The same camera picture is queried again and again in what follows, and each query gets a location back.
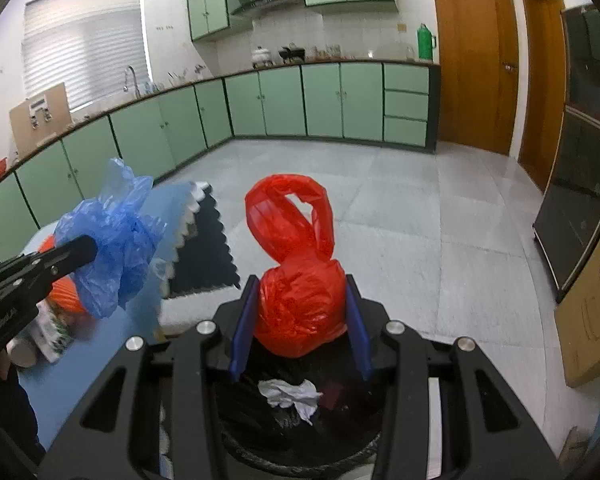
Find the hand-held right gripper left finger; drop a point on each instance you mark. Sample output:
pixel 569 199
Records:
pixel 245 320

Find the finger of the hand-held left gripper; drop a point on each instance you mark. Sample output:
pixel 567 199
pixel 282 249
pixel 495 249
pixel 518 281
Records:
pixel 55 260

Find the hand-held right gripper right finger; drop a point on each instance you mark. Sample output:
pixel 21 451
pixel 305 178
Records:
pixel 357 330

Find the orange foam net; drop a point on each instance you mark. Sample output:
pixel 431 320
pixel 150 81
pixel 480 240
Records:
pixel 65 295

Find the white green printed packet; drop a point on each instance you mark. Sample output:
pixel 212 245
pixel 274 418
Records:
pixel 52 335

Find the red plastic bag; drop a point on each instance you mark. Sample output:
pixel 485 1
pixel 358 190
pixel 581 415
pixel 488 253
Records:
pixel 300 305

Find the blue plastic bag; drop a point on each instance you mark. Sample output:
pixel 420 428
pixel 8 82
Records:
pixel 120 240

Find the black trash bin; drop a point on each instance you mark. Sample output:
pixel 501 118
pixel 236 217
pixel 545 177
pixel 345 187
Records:
pixel 260 440

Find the person's left forearm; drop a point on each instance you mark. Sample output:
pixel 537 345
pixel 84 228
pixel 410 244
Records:
pixel 5 420

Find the dark red packet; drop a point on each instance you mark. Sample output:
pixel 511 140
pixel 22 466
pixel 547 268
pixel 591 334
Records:
pixel 333 395

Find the blue tree print tablecloth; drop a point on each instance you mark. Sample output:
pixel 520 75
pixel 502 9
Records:
pixel 105 360

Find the cardboard box on counter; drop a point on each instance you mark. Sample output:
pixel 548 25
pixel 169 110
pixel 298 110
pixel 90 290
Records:
pixel 40 130

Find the metal faucet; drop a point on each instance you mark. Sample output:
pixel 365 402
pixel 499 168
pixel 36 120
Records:
pixel 131 77

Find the white window blind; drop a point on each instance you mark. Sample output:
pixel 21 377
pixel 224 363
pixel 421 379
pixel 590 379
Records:
pixel 85 45

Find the green lower kitchen cabinets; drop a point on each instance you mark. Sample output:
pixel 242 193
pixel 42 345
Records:
pixel 280 105

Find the brown cardboard box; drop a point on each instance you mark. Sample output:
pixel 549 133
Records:
pixel 590 320

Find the white cooking pot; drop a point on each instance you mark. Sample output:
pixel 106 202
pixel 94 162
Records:
pixel 261 56

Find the black wok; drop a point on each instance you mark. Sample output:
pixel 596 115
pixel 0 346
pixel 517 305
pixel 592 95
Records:
pixel 291 54

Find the black glass cabinet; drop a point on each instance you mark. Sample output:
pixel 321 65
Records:
pixel 580 170

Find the wide wooden door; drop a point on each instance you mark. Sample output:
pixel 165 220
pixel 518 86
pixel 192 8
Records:
pixel 472 60

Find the green thermos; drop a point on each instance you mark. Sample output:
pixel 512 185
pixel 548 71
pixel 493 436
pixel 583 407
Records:
pixel 425 42

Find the narrow wooden door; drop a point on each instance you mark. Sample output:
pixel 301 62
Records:
pixel 542 85

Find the range hood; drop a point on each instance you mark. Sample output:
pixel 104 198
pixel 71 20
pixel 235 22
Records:
pixel 265 6

